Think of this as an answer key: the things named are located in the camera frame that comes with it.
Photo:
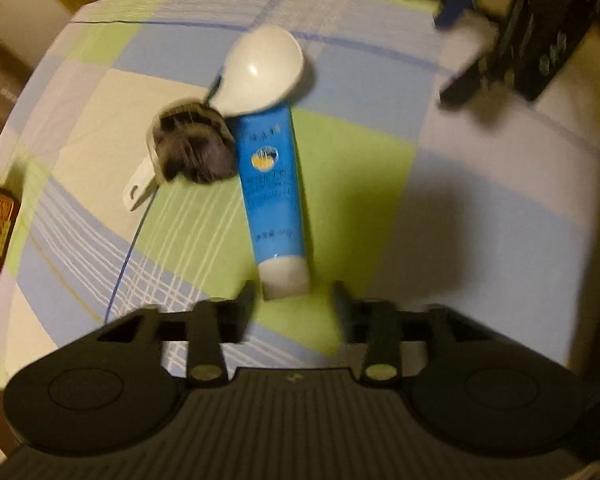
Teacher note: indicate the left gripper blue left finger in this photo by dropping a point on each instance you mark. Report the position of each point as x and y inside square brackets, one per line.
[213, 323]

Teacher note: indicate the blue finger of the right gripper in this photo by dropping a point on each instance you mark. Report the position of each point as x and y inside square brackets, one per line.
[463, 88]
[450, 12]

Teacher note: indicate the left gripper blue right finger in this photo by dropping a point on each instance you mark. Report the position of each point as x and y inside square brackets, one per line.
[374, 324]

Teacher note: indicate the dark hair scrunchie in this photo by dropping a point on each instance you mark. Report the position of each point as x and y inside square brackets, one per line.
[191, 140]

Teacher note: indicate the blue cream tube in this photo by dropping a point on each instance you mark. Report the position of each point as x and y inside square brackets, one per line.
[268, 174]

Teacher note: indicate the white plastic rice spoon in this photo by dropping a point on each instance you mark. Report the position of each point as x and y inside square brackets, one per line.
[261, 69]

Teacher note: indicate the plaid tablecloth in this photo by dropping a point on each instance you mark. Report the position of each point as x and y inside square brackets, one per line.
[493, 210]

